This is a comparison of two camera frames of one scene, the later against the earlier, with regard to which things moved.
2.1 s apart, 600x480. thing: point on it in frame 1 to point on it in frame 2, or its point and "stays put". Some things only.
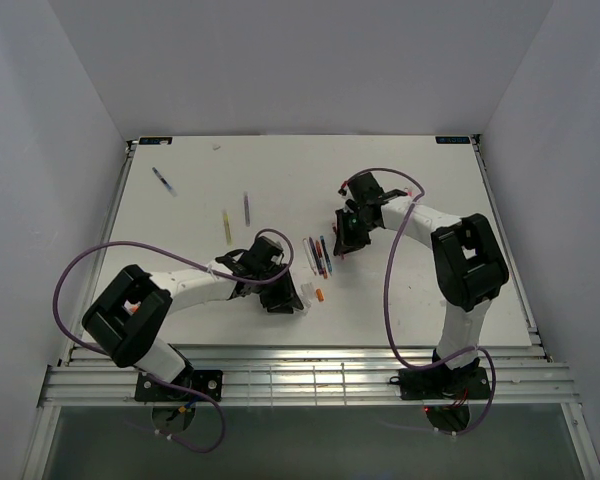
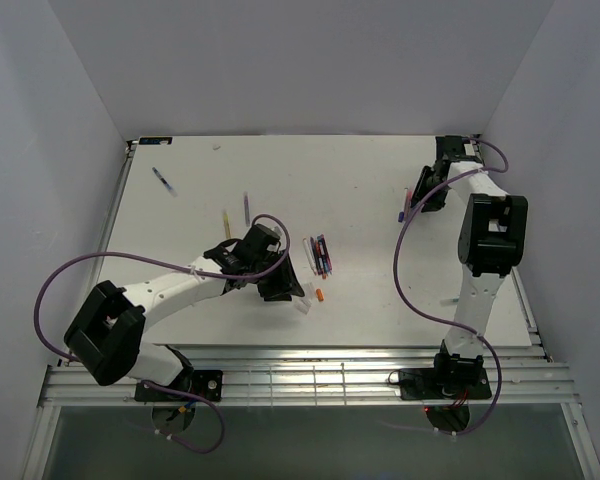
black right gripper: [349, 242] to [421, 189]
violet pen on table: [246, 208] stays put
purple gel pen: [315, 256] stays put
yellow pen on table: [227, 229] stays put
